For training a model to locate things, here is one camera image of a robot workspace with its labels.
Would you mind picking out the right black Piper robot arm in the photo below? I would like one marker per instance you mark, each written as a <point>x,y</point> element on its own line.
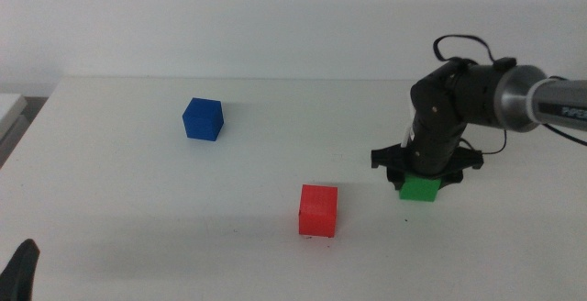
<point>468,94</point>

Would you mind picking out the red cube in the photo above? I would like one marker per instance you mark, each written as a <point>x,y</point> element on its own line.
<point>317,211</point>

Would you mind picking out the blue cube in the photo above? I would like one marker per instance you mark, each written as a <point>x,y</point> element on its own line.
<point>202,119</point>

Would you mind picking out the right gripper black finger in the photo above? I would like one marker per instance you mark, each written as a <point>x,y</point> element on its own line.
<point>450,181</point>
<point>395,179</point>

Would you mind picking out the white side table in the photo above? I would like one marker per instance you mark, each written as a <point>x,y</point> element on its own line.
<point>8,113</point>

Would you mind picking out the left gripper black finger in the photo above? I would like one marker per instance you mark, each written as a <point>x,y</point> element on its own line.
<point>19,273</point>

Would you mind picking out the green cube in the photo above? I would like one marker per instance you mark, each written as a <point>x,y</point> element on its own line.
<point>418,190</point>

